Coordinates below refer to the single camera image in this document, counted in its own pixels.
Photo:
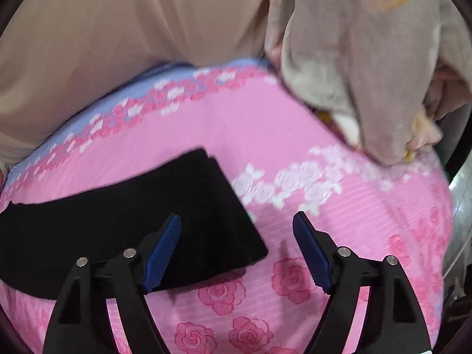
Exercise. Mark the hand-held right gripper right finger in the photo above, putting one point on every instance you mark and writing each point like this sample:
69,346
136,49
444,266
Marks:
309,250

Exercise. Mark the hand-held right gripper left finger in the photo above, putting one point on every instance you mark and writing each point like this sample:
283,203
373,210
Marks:
165,250

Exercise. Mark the black pants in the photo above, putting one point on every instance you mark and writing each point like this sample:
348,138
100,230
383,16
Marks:
110,221

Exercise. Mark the pink floral bedsheet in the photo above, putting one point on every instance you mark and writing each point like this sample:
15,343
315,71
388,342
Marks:
258,136

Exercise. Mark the grey floral cloth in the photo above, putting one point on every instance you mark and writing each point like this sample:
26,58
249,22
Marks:
350,62

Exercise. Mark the beige cloth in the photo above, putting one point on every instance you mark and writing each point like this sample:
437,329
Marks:
110,44

